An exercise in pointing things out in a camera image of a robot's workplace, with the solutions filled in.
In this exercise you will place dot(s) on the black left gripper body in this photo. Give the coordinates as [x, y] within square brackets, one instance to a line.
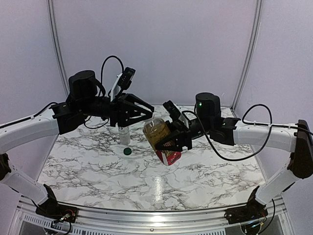
[115, 110]

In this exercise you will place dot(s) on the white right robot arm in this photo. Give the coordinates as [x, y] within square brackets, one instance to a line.
[294, 138]

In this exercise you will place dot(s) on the aluminium table front rail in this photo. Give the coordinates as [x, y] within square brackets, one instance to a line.
[97, 221]

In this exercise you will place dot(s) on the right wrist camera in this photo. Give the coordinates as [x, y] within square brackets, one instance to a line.
[175, 113]

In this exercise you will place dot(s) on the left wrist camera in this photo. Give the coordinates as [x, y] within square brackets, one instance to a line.
[122, 83]

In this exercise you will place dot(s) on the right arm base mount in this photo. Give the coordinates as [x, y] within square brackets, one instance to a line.
[252, 210]

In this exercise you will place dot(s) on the dark green bottle cap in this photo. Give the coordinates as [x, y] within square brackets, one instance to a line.
[127, 151]

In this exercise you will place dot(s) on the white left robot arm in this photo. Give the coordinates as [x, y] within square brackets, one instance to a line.
[56, 119]

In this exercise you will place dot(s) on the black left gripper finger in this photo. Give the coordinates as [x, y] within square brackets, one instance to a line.
[139, 115]
[135, 104]

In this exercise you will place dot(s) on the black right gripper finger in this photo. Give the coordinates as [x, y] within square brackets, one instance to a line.
[173, 138]
[175, 148]

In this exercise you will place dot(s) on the right aluminium frame post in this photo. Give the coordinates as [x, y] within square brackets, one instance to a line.
[250, 51]

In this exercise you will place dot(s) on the coffee bottle white label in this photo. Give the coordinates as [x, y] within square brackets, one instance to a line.
[124, 134]

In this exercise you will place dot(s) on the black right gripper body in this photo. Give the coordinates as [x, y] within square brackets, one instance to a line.
[187, 135]

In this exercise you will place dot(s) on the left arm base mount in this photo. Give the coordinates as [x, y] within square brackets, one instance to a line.
[51, 208]

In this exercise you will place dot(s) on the aluminium frame post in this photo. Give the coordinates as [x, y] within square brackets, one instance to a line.
[57, 46]
[250, 51]

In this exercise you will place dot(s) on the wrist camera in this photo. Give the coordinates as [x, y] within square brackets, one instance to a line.
[175, 113]
[122, 83]

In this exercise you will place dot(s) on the left aluminium frame post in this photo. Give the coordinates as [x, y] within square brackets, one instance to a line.
[57, 46]

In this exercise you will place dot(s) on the tea bottle red label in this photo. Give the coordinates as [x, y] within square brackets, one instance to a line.
[155, 130]

